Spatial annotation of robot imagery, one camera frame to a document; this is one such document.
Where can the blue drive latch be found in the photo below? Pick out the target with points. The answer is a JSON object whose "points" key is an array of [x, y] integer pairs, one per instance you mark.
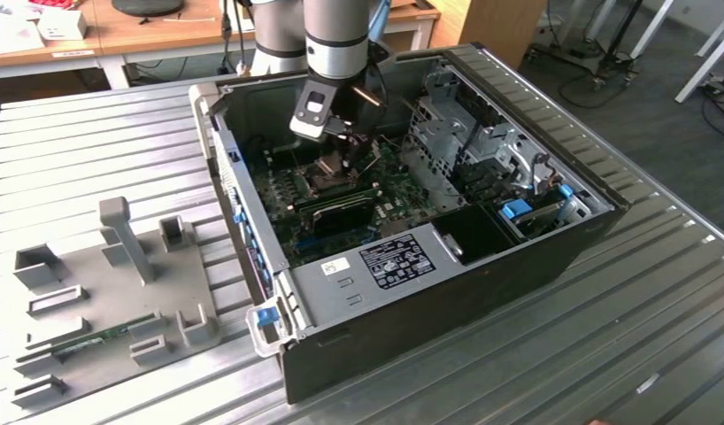
{"points": [[566, 191]]}

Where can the wooden cabinet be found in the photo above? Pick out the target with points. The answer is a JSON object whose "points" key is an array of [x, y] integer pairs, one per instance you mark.
{"points": [[498, 26]]}

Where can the white cardboard box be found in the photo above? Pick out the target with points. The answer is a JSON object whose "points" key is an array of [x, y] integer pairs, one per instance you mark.
{"points": [[63, 24]]}

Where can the black wheeled stand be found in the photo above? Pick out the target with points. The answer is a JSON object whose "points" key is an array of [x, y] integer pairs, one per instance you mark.
{"points": [[612, 53]]}

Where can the black round disc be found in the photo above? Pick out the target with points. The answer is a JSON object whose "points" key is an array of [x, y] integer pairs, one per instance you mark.
{"points": [[146, 5]]}

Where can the black PC case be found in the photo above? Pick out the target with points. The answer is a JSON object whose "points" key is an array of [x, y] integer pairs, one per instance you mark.
{"points": [[427, 336]]}

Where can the metal drive cage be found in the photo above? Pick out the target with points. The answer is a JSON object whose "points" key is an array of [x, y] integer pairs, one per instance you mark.
{"points": [[438, 133]]}

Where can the wooden desk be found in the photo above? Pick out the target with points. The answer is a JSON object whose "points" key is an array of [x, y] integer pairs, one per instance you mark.
{"points": [[160, 31]]}

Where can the grey power supply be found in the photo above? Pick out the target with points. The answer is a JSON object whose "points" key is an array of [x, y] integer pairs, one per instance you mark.
{"points": [[332, 301]]}

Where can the green motherboard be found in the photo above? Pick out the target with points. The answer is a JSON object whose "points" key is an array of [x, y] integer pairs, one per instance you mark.
{"points": [[396, 195]]}

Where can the green RAM stick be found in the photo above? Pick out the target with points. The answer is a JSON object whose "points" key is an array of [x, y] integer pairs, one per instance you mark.
{"points": [[90, 342], [338, 200]]}

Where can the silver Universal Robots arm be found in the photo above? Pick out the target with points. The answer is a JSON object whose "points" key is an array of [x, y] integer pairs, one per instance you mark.
{"points": [[332, 44]]}

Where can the silver square CPU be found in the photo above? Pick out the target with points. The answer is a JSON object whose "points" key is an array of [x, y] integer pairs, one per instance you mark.
{"points": [[331, 164]]}

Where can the blue expansion slot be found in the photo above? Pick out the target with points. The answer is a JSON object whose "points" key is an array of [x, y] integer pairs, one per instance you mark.
{"points": [[311, 242]]}

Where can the white paper sheets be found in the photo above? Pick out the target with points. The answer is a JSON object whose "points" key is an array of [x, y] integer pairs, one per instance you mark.
{"points": [[7, 35]]}

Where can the blue case latch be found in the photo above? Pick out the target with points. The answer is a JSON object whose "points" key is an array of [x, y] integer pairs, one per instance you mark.
{"points": [[266, 315]]}

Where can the white desk frame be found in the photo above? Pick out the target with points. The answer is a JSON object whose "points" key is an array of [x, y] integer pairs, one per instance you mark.
{"points": [[710, 44]]}

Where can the black graphics card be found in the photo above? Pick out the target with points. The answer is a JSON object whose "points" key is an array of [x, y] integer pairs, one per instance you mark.
{"points": [[344, 217]]}

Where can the small white square sticker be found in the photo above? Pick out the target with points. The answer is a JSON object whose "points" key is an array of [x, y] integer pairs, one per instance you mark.
{"points": [[336, 267]]}

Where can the blue disk carrier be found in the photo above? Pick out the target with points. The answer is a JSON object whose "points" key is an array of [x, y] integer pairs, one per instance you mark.
{"points": [[518, 209]]}

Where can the black power supply label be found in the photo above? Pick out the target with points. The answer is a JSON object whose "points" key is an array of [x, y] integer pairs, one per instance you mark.
{"points": [[396, 261]]}

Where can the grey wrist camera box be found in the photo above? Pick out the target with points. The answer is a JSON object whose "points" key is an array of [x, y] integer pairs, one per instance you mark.
{"points": [[314, 110]]}

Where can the grey parts rack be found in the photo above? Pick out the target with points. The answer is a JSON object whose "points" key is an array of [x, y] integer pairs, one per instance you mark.
{"points": [[96, 288]]}

